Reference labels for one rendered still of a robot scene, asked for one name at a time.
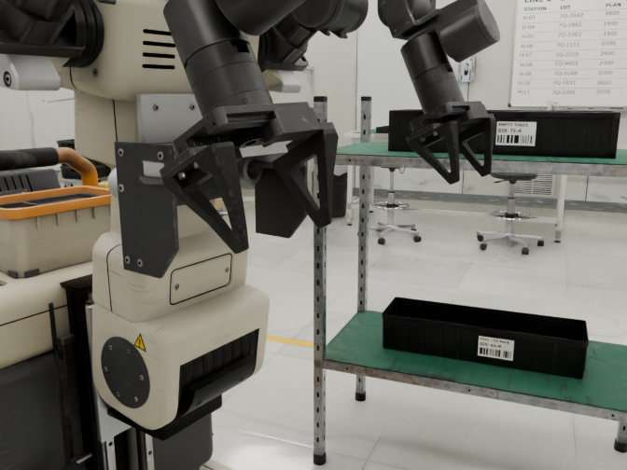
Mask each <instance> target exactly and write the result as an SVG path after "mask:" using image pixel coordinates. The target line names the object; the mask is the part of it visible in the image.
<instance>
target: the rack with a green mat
mask: <svg viewBox="0 0 627 470"><path fill-rule="evenodd" d="M313 110H314V112H315V114H316V117H317V119H318V122H319V123H327V96H314V97H313ZM370 138H371V96H361V116H360V143H357V144H353V145H346V146H342V147H337V154H336V160H335V165H351V166H360V169H359V221H358V274H357V313H356V314H355V315H354V316H353V317H352V318H351V319H350V320H349V322H348V323H347V324H346V325H345V326H344V327H343V328H342V329H341V330H340V331H339V332H338V333H337V334H336V336H335V337H334V338H333V339H332V340H331V341H330V342H329V343H328V344H327V345H326V332H327V226H325V227H323V228H318V227H317V226H316V224H315V223H313V463H314V464H316V465H323V464H325V463H326V369H329V370H334V371H340V372H344V373H350V374H356V379H355V400H356V401H359V402H362V401H365V400H366V377H371V378H376V379H382V380H391V381H396V382H402V383H408V384H412V385H418V386H423V387H428V388H434V389H439V390H444V391H449V392H455V393H460V394H470V395H475V396H480V397H486V398H491V399H496V400H501V401H507V402H512V403H517V404H523V405H527V406H533V407H539V408H548V409H553V410H559V411H564V412H569V413H575V414H579V415H585V416H591V417H595V418H601V419H606V420H612V421H617V422H618V430H617V437H616V438H615V442H614V450H616V451H618V452H622V453H625V452H627V345H621V344H615V343H608V342H601V341H594V340H589V347H588V348H587V354H586V363H585V371H584V373H583V379H574V378H568V377H563V376H556V375H551V374H545V373H538V372H533V371H527V370H520V369H515V368H509V367H503V366H492V365H486V364H480V363H474V362H468V361H462V360H456V359H451V358H444V357H438V356H433V355H427V354H420V353H415V352H403V351H398V350H392V349H385V348H383V319H382V312H381V311H368V310H367V308H368V265H369V181H370V166H371V167H393V168H414V169H434V168H433V167H432V166H431V165H430V164H428V163H427V162H426V161H425V160H424V159H423V158H421V157H420V156H419V155H418V154H417V153H416V152H399V151H388V143H378V142H371V141H370ZM492 172H500V173H541V174H562V175H583V176H604V177H626V178H627V149H617V153H616V158H615V159H591V158H564V157H537V156H509V155H493V156H492Z"/></svg>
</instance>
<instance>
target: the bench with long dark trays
mask: <svg viewBox="0 0 627 470"><path fill-rule="evenodd" d="M343 137H344V138H348V145H353V144H354V143H360V131H352V132H347V133H344V134H343ZM370 141H371V142H378V143H388V133H376V130H375V129H371V138H370ZM566 177H567V175H562V174H560V181H559V190H558V200H557V210H556V217H543V216H532V217H531V218H530V219H527V220H519V221H526V222H539V223H553V224H555V226H556V233H555V238H557V241H554V242H561V241H559V239H561V234H562V224H563V221H564V220H563V215H564V196H565V187H566ZM353 179H354V166H351V165H348V180H347V221H349V224H347V226H352V224H351V222H352V221H353V209H358V210H359V199H357V200H355V201H353ZM373 192H374V167H371V166H370V181H369V209H370V211H369V212H370V213H373V211H384V212H388V210H383V209H377V208H374V207H372V204H373ZM394 212H397V213H410V214H436V215H449V216H463V217H475V218H487V219H497V218H493V217H491V216H490V215H489V213H476V212H463V211H449V210H435V209H421V208H407V209H401V210H394Z"/></svg>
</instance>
